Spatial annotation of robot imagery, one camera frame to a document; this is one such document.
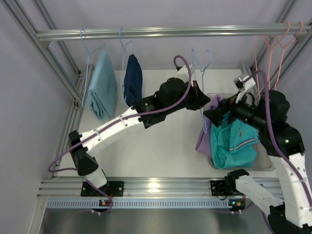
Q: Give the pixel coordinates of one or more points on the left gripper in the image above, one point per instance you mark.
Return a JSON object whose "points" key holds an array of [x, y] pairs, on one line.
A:
{"points": [[195, 96]]}

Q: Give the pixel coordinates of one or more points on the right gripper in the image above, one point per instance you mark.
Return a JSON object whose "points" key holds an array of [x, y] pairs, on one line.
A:
{"points": [[226, 112]]}

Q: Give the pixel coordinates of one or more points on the blue hanger with teal trousers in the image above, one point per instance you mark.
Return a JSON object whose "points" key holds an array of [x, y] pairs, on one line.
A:
{"points": [[202, 71]]}

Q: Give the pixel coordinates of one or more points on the teal trousers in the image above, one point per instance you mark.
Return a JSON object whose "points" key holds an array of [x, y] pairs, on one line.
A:
{"points": [[232, 144]]}

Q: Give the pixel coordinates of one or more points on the purple trousers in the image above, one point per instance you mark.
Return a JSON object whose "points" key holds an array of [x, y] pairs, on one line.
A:
{"points": [[203, 144]]}

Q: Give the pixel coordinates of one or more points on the pink wire hanger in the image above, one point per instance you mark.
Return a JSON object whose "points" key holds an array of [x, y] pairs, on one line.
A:
{"points": [[270, 49]]}

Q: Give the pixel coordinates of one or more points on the pink hanger with purple trousers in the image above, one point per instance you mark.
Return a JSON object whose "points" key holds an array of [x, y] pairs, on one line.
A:
{"points": [[259, 56]]}

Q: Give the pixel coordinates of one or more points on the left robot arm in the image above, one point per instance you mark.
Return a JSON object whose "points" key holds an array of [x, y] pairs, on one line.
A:
{"points": [[173, 95]]}

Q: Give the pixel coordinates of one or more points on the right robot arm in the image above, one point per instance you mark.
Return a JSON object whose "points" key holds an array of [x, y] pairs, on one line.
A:
{"points": [[284, 145]]}

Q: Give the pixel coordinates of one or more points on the navy trousers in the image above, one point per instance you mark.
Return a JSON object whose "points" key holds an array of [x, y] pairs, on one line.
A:
{"points": [[133, 81]]}

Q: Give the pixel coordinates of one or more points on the light blue trousers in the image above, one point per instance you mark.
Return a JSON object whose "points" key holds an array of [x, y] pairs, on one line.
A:
{"points": [[102, 94]]}

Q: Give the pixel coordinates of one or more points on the blue hanger leftmost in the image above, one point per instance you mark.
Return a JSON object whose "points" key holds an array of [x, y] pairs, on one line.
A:
{"points": [[86, 72]]}

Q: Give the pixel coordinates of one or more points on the clear plastic bin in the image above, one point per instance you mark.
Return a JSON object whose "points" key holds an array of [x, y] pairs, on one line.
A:
{"points": [[261, 162]]}

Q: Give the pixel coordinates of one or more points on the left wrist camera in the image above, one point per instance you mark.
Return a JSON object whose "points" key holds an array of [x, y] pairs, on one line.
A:
{"points": [[183, 71]]}

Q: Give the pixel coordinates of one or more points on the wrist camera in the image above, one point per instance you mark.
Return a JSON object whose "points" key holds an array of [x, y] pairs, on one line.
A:
{"points": [[183, 71], [244, 83]]}

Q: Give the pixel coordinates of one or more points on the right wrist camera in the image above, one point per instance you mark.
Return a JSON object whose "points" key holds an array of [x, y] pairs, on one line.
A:
{"points": [[244, 83]]}

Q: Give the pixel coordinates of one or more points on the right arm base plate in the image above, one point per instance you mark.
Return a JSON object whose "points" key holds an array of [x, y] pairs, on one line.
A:
{"points": [[222, 188]]}

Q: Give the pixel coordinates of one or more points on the grey slotted cable duct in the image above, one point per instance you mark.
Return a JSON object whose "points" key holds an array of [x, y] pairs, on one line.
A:
{"points": [[185, 203]]}

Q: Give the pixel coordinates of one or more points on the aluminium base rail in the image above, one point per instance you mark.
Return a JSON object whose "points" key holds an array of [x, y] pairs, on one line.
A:
{"points": [[142, 187]]}

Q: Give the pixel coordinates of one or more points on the right aluminium frame post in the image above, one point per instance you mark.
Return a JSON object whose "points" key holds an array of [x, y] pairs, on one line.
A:
{"points": [[292, 11]]}

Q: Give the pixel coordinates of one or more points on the aluminium frame post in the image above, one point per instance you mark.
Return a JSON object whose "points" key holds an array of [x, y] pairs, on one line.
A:
{"points": [[292, 11], [39, 106]]}

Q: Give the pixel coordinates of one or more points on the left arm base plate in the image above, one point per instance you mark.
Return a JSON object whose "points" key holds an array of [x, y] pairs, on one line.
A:
{"points": [[112, 189]]}

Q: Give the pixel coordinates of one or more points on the left aluminium frame post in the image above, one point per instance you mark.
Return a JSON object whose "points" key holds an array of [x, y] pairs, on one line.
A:
{"points": [[39, 106]]}

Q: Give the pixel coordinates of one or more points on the aluminium hanging rail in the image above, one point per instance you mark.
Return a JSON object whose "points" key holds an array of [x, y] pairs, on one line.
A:
{"points": [[175, 32]]}

